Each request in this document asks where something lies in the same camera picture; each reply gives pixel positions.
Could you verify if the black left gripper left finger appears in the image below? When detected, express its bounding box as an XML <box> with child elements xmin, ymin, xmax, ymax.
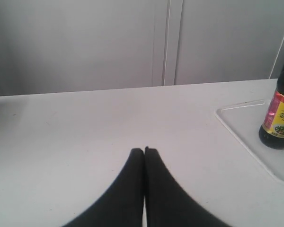
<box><xmin>66</xmin><ymin>148</ymin><xmax>145</xmax><ymax>227</ymax></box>

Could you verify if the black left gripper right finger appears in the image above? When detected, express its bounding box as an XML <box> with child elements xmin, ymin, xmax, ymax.
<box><xmin>144</xmin><ymin>147</ymin><xmax>225</xmax><ymax>227</ymax></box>

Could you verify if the dark soy sauce bottle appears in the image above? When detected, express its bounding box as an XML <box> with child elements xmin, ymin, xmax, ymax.
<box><xmin>258</xmin><ymin>71</ymin><xmax>284</xmax><ymax>149</ymax></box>

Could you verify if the white plastic tray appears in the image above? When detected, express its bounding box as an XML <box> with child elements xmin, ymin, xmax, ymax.
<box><xmin>215</xmin><ymin>99</ymin><xmax>284</xmax><ymax>184</ymax></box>

